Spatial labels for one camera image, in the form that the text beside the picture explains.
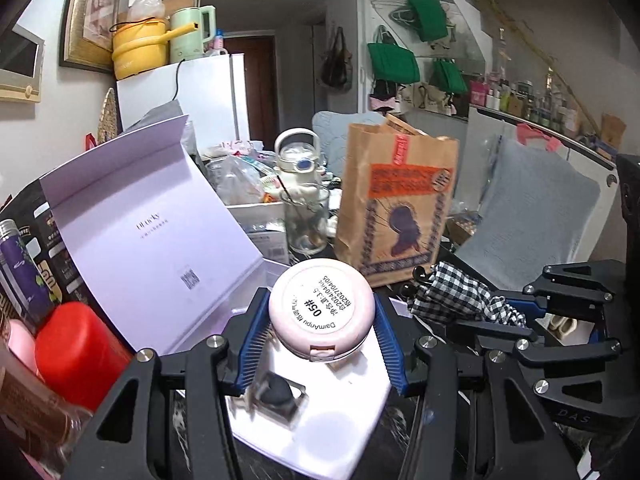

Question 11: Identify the white storage bin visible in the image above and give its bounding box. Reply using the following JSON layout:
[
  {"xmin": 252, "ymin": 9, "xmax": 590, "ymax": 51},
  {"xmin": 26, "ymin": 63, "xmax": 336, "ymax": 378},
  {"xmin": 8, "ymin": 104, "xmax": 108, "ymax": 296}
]
[{"xmin": 222, "ymin": 200, "xmax": 291, "ymax": 233}]

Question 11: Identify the black snack packet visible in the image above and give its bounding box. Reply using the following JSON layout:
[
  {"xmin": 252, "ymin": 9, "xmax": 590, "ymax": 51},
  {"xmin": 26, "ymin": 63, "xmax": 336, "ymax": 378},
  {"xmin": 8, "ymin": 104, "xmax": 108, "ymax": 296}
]
[{"xmin": 0, "ymin": 175, "xmax": 86, "ymax": 306}]

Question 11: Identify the black white checkered umbrella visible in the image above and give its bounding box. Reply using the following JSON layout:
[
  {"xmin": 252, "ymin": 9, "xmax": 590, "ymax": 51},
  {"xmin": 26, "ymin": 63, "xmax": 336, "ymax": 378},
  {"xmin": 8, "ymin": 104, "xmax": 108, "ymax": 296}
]
[{"xmin": 406, "ymin": 260, "xmax": 528, "ymax": 328}]

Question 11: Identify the brown cardboard box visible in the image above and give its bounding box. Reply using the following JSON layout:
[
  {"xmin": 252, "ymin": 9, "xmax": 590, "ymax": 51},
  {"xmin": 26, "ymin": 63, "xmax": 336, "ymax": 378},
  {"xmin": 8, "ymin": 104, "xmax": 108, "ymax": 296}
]
[{"xmin": 600, "ymin": 114, "xmax": 628, "ymax": 151}]

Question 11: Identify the green tote bag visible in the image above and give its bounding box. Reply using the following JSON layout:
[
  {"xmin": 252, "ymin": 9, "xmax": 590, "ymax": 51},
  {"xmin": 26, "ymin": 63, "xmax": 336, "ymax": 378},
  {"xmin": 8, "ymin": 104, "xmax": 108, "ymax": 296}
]
[
  {"xmin": 431, "ymin": 59, "xmax": 469, "ymax": 95},
  {"xmin": 367, "ymin": 42, "xmax": 421, "ymax": 85}
]

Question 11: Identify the white water bottle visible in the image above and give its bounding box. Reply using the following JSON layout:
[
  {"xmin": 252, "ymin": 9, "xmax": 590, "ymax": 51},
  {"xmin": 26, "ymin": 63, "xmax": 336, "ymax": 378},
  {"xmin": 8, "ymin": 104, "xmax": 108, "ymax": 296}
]
[{"xmin": 274, "ymin": 128, "xmax": 331, "ymax": 201}]

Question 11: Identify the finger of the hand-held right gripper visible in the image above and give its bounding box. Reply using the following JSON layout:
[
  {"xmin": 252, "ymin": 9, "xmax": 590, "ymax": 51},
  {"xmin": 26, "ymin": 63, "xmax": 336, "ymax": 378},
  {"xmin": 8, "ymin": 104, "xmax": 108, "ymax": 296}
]
[
  {"xmin": 442, "ymin": 318, "xmax": 636, "ymax": 413},
  {"xmin": 492, "ymin": 260, "xmax": 626, "ymax": 318}
]

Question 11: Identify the white fridge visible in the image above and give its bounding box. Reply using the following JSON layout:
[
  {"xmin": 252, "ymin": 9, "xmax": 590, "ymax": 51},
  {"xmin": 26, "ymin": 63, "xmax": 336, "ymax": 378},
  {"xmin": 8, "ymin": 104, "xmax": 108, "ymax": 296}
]
[{"xmin": 116, "ymin": 52, "xmax": 251, "ymax": 146}]

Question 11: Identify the dark hanging bag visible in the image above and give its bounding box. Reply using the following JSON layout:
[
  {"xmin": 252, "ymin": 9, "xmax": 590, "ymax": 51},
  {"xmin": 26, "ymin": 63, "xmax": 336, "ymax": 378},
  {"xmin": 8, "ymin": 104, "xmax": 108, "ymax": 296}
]
[{"xmin": 320, "ymin": 26, "xmax": 355, "ymax": 93}]

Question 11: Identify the pink round compact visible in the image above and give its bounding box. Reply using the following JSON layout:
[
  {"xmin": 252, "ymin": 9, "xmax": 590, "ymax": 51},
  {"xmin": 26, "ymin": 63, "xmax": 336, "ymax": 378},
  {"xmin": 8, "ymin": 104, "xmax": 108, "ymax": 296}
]
[{"xmin": 268, "ymin": 258, "xmax": 376, "ymax": 362}]

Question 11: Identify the wall intercom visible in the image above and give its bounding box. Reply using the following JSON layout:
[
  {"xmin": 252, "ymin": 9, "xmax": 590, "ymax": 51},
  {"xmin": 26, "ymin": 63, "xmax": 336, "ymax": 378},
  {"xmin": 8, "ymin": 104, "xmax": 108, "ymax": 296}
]
[{"xmin": 0, "ymin": 22, "xmax": 46, "ymax": 104}]

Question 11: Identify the grey packet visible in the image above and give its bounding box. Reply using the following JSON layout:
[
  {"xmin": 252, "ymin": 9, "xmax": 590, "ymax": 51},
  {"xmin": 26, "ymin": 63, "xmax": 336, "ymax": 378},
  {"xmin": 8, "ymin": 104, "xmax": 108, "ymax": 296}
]
[{"xmin": 120, "ymin": 100, "xmax": 201, "ymax": 161}]

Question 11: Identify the framed picture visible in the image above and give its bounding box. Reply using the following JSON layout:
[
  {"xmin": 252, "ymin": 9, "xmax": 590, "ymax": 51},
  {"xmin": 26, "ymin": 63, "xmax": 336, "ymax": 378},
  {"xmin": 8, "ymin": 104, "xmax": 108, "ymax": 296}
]
[{"xmin": 59, "ymin": 0, "xmax": 123, "ymax": 72}]

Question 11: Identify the white green medicine box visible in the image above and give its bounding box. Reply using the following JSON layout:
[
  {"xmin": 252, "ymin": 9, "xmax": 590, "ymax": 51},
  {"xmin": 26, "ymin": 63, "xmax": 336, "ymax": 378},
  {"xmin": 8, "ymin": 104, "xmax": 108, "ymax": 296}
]
[{"xmin": 247, "ymin": 230, "xmax": 291, "ymax": 266}]

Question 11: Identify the glass cup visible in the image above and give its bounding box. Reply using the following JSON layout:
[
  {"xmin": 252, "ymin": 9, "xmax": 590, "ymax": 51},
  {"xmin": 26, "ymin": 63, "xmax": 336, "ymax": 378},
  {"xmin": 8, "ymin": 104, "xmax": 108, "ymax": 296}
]
[{"xmin": 280, "ymin": 187, "xmax": 331, "ymax": 256}]

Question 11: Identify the pink tube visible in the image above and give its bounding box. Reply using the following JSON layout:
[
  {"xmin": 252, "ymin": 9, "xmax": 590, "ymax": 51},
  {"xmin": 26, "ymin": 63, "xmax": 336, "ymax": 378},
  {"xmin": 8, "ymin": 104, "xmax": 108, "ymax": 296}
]
[{"xmin": 0, "ymin": 317, "xmax": 41, "ymax": 376}]

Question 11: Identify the pink cloth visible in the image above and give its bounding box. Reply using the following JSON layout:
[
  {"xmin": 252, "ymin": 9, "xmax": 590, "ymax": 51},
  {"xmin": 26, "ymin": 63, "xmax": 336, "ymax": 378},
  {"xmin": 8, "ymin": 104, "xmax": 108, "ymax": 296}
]
[{"xmin": 515, "ymin": 122, "xmax": 566, "ymax": 153}]

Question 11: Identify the cream slipper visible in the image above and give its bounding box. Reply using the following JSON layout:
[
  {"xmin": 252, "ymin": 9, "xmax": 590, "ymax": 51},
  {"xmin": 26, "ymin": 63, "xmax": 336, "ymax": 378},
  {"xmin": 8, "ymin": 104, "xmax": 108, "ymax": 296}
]
[{"xmin": 545, "ymin": 312, "xmax": 596, "ymax": 343}]

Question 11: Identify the row of bottles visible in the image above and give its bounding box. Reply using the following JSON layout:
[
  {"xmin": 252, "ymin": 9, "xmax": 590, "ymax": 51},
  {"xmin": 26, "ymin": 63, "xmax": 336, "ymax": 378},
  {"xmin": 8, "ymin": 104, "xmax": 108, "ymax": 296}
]
[{"xmin": 470, "ymin": 72, "xmax": 616, "ymax": 161}]

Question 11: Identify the white gift box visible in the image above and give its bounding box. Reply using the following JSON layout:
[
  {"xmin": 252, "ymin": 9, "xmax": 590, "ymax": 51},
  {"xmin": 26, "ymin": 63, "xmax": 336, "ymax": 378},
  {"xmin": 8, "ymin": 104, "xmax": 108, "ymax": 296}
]
[{"xmin": 39, "ymin": 114, "xmax": 393, "ymax": 463}]

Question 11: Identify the brown jar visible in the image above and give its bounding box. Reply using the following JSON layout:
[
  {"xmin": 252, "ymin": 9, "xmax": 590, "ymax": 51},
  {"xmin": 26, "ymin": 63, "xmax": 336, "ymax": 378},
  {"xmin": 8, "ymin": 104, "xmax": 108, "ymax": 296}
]
[{"xmin": 0, "ymin": 345, "xmax": 96, "ymax": 461}]

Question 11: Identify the green electric kettle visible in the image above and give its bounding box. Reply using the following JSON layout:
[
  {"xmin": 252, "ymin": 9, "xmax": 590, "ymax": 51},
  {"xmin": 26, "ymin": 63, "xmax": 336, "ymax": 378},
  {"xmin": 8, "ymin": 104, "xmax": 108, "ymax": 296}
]
[{"xmin": 169, "ymin": 6, "xmax": 217, "ymax": 63}]

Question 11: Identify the brown door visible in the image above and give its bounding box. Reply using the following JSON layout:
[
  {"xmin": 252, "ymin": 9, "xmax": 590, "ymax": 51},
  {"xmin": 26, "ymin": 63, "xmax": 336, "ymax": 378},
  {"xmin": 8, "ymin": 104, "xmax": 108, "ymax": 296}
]
[{"xmin": 224, "ymin": 35, "xmax": 277, "ymax": 143}]

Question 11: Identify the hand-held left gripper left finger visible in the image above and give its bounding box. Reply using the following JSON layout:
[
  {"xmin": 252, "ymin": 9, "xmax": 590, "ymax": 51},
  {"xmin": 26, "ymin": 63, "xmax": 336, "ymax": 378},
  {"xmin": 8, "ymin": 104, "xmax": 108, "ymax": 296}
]
[{"xmin": 60, "ymin": 287, "xmax": 273, "ymax": 480}]

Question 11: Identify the yellow pot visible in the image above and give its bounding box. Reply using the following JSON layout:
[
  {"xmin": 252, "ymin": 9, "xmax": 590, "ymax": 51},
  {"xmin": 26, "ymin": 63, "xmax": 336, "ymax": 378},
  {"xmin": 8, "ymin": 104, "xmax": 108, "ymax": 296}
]
[{"xmin": 111, "ymin": 17, "xmax": 193, "ymax": 81}]

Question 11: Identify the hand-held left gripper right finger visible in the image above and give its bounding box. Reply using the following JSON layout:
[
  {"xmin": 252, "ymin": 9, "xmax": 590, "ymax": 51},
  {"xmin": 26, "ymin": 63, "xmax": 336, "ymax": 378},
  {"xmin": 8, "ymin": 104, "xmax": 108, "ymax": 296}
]
[{"xmin": 372, "ymin": 295, "xmax": 581, "ymax": 480}]

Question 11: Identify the black cable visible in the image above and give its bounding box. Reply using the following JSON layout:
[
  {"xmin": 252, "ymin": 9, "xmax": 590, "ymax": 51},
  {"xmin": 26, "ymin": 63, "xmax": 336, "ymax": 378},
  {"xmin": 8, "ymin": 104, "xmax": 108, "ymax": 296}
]
[{"xmin": 172, "ymin": 60, "xmax": 188, "ymax": 103}]

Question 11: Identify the printed brown paper bag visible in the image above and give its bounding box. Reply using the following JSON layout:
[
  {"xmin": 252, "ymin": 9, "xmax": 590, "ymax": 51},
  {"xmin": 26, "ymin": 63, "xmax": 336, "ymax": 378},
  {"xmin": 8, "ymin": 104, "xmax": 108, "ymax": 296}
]
[{"xmin": 334, "ymin": 112, "xmax": 460, "ymax": 288}]

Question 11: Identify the woven fan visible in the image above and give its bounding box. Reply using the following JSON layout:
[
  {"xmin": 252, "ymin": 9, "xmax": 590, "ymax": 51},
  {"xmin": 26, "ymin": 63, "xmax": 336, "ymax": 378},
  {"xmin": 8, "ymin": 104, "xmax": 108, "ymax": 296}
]
[{"xmin": 96, "ymin": 87, "xmax": 123, "ymax": 143}]

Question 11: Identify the red canister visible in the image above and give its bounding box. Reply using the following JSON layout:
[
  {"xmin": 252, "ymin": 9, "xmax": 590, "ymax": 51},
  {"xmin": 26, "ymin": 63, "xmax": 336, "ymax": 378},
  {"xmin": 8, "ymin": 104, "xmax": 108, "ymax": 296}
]
[{"xmin": 34, "ymin": 301, "xmax": 135, "ymax": 412}]

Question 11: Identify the crumpled clear plastic bag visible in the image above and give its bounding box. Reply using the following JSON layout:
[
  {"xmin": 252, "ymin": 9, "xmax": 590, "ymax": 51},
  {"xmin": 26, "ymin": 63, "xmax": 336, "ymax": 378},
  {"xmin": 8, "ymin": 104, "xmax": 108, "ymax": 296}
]
[{"xmin": 205, "ymin": 155, "xmax": 266, "ymax": 206}]

